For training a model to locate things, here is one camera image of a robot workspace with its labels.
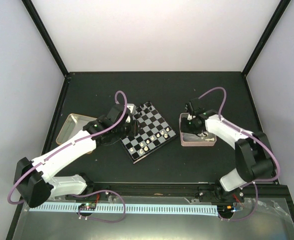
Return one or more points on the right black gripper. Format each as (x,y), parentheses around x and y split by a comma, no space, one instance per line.
(184,129)

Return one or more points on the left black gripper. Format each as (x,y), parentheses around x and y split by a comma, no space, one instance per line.
(134,130)

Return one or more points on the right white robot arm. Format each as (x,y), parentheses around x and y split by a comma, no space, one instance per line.
(253,157)

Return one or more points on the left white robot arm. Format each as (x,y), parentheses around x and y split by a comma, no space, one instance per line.
(36,179)

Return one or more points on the pink tin with pieces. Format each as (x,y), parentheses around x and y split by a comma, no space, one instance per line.
(202,139)

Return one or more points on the black and white chessboard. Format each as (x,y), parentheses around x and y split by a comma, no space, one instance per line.
(151,123)

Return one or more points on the gold metal tin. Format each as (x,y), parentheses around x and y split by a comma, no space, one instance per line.
(72,125)

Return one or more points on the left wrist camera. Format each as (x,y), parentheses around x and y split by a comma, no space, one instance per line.
(132,109)

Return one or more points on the black mounting rail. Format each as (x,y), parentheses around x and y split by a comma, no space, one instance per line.
(204,192)

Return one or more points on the white slotted cable duct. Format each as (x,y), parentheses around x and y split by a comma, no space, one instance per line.
(128,208)

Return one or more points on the right black frame post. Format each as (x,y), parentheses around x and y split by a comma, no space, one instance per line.
(270,27)

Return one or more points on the black frame post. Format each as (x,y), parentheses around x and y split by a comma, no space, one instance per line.
(34,15)
(270,27)

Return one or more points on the left black frame post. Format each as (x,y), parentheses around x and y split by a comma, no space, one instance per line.
(34,15)

